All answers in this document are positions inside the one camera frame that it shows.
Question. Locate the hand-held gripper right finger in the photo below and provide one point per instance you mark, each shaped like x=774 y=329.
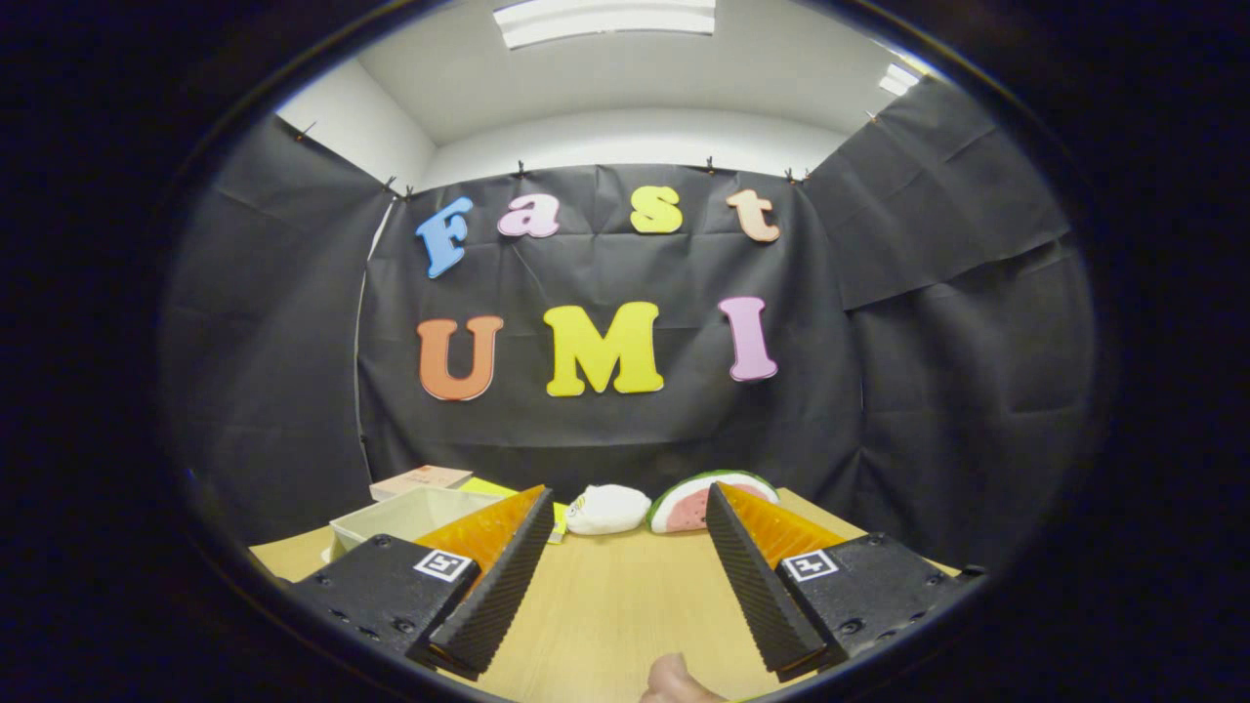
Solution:
x=762 y=586

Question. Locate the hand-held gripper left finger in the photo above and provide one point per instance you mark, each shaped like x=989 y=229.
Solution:
x=493 y=586

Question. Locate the beige fabric storage box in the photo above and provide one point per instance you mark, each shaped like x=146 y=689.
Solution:
x=410 y=508

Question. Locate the yellow book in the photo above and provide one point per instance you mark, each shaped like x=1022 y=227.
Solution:
x=485 y=485

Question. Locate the watermelon slice plush toy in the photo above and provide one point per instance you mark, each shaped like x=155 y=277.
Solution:
x=684 y=510

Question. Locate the tan paperback book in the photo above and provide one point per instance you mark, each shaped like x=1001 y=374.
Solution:
x=420 y=478

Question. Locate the white plush toy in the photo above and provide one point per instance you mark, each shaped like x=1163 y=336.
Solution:
x=607 y=510

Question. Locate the ceiling light panel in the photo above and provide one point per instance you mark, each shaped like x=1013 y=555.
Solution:
x=898 y=80
x=605 y=20

